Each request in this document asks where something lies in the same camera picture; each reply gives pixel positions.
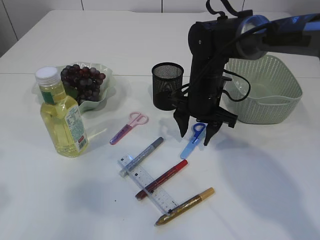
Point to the silver glitter pen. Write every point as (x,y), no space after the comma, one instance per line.
(143,155)

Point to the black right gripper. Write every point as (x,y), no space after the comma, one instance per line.
(211,44)

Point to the gold glitter pen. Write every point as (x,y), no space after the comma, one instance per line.
(184,207)

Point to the purple grape bunch with leaves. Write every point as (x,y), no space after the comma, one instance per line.
(82,83)

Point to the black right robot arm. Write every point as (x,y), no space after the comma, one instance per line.
(256,36)

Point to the yellow tea bottle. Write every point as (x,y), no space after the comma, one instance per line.
(60,114)

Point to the black mesh pen holder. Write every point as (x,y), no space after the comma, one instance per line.
(166,78)

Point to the blue scissors with sheath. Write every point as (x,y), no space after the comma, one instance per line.
(198,135)

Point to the red glitter pen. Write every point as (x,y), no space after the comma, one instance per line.
(161,180)

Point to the transparent plastic ruler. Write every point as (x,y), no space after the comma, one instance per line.
(159,197)

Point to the green wavy glass plate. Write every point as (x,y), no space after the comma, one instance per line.
(109,82)

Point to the green woven plastic basket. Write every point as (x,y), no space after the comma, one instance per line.
(274,91)

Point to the pink scissors with purple sheath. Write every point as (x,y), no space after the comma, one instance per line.
(135,118)

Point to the clear plastic sheet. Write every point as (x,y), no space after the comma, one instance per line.
(242,87)

